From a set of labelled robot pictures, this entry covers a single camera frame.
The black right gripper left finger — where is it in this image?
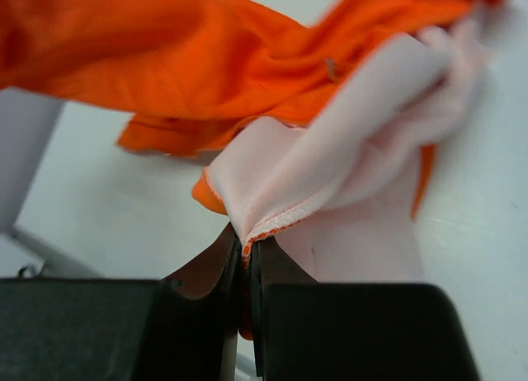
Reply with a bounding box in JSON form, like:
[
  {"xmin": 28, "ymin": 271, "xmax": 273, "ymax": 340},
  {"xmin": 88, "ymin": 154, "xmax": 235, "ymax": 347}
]
[{"xmin": 125, "ymin": 224, "xmax": 240, "ymax": 380}]

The orange jacket with pink lining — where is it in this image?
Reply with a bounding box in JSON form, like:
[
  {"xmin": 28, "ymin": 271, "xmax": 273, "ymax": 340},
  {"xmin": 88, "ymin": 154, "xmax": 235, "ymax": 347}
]
[{"xmin": 0, "ymin": 0, "xmax": 528, "ymax": 341}]

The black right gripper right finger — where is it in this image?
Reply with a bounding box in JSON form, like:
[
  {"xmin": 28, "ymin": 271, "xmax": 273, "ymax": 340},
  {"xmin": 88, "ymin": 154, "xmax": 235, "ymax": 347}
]
[{"xmin": 250, "ymin": 238, "xmax": 322, "ymax": 377}]

